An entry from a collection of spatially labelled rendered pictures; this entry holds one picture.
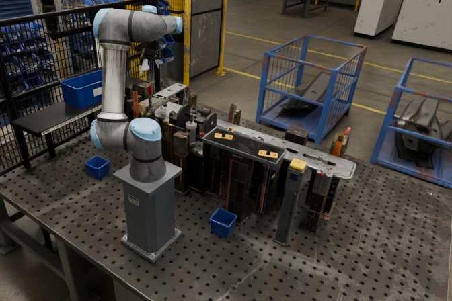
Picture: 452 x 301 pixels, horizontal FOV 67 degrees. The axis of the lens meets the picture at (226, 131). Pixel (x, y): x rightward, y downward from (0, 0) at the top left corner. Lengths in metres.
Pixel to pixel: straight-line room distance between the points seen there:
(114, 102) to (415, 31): 8.54
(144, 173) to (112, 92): 0.34
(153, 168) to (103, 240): 0.52
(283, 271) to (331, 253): 0.28
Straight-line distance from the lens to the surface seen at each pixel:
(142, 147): 1.34
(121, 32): 1.35
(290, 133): 1.98
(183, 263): 1.64
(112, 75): 1.36
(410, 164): 3.82
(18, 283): 2.68
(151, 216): 1.49
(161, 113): 2.14
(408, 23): 9.39
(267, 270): 1.65
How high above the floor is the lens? 1.98
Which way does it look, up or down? 30 degrees down
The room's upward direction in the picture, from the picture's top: 5 degrees clockwise
